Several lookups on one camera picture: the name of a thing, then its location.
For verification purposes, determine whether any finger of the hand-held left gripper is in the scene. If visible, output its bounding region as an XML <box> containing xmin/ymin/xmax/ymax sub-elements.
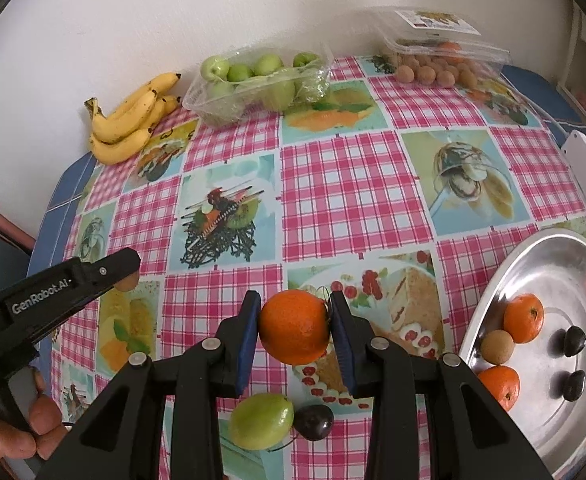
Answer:
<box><xmin>0</xmin><ymin>248</ymin><xmax>142</xmax><ymax>346</ymax></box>

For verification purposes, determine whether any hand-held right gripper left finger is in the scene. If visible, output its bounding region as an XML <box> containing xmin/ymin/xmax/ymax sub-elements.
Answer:
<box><xmin>36</xmin><ymin>290</ymin><xmax>263</xmax><ymax>480</ymax></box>

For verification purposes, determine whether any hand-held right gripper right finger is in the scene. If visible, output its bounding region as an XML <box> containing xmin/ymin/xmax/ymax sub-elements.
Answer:
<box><xmin>327</xmin><ymin>290</ymin><xmax>548</xmax><ymax>480</ymax></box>

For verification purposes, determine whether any brown kiwi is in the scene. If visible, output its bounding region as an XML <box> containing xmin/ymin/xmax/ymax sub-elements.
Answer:
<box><xmin>480</xmin><ymin>329</ymin><xmax>516</xmax><ymax>365</ymax></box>

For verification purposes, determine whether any round steel bowl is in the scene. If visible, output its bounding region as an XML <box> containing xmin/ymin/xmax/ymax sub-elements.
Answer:
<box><xmin>459</xmin><ymin>227</ymin><xmax>586</xmax><ymax>478</ymax></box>

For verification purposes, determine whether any dark plum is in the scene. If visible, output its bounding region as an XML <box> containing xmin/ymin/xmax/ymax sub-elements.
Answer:
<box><xmin>562</xmin><ymin>370</ymin><xmax>586</xmax><ymax>402</ymax></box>
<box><xmin>292</xmin><ymin>403</ymin><xmax>335</xmax><ymax>442</ymax></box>
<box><xmin>560</xmin><ymin>326</ymin><xmax>586</xmax><ymax>356</ymax></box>

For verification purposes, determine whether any person's left hand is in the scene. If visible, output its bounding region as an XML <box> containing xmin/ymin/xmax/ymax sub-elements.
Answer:
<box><xmin>0</xmin><ymin>367</ymin><xmax>69</xmax><ymax>461</ymax></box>

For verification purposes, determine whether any pink framed chair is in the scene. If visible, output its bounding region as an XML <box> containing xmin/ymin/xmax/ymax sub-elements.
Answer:
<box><xmin>0</xmin><ymin>197</ymin><xmax>36</xmax><ymax>256</ymax></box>

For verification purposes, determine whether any yellow banana bunch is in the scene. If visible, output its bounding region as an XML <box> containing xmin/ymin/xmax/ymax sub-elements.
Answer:
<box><xmin>84</xmin><ymin>71</ymin><xmax>183</xmax><ymax>166</ymax></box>

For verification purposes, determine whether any clear plastic tray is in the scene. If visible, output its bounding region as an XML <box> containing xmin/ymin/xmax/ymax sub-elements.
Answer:
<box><xmin>182</xmin><ymin>42</ymin><xmax>335</xmax><ymax>128</ymax></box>

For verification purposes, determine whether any pile of green jujubes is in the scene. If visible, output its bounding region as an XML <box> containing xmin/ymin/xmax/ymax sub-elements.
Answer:
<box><xmin>200</xmin><ymin>51</ymin><xmax>324</xmax><ymax>111</ymax></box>

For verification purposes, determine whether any pile of brown longans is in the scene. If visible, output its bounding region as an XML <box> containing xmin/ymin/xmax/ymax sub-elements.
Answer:
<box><xmin>395</xmin><ymin>55</ymin><xmax>480</xmax><ymax>88</ymax></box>

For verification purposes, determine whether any clear plastic clamshell box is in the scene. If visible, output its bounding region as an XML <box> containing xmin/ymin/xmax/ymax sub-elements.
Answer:
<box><xmin>375</xmin><ymin>6</ymin><xmax>511</xmax><ymax>78</ymax></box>

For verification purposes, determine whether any white shelf unit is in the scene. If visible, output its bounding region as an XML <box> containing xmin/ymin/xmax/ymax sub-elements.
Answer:
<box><xmin>555</xmin><ymin>0</ymin><xmax>586</xmax><ymax>161</ymax></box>

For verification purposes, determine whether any white cable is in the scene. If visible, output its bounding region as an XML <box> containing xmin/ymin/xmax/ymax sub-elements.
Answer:
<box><xmin>515</xmin><ymin>85</ymin><xmax>581</xmax><ymax>133</ymax></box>

